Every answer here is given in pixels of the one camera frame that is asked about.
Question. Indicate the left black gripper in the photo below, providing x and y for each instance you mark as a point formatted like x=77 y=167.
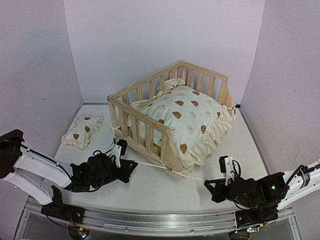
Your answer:
x=126 y=169

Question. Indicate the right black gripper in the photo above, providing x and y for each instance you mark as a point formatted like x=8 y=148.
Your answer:
x=218 y=195

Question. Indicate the wooden pet bed frame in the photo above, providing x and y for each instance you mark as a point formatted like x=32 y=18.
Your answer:
x=205 y=80

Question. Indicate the small bear print pillow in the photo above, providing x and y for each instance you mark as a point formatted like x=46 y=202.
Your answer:
x=81 y=130

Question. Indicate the bear print cushion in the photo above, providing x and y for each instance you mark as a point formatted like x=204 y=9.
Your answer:
x=175 y=129

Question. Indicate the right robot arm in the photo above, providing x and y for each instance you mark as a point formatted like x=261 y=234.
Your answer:
x=275 y=190

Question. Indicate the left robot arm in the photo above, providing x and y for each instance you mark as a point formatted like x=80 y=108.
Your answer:
x=42 y=177

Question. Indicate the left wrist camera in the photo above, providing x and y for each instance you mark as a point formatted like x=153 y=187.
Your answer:
x=117 y=151

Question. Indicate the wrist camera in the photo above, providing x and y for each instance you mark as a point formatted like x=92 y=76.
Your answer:
x=117 y=151
x=228 y=169

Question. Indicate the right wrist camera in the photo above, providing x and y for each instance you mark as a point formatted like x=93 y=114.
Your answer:
x=228 y=169

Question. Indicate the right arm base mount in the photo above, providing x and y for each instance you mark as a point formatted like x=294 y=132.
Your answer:
x=255 y=217

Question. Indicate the aluminium front rail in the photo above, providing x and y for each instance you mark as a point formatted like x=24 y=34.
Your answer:
x=206 y=223

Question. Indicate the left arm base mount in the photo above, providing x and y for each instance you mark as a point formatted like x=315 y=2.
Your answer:
x=59 y=210

